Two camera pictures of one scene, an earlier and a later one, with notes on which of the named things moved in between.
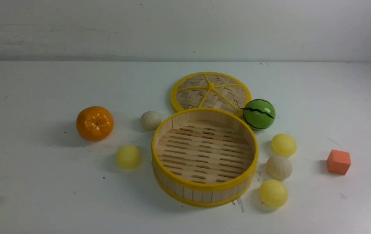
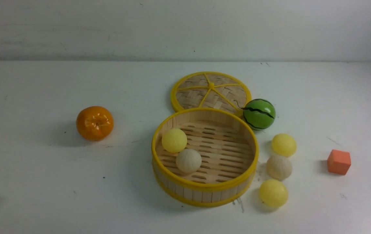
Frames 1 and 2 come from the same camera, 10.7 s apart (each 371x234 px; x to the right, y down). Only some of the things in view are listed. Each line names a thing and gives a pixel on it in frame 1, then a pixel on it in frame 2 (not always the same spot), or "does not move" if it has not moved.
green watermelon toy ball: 258,114 does not move
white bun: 279,167 does not move
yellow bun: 128,157 -> 174,140
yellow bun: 273,193 does not move
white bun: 151,120 -> 188,161
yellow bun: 284,145 does not move
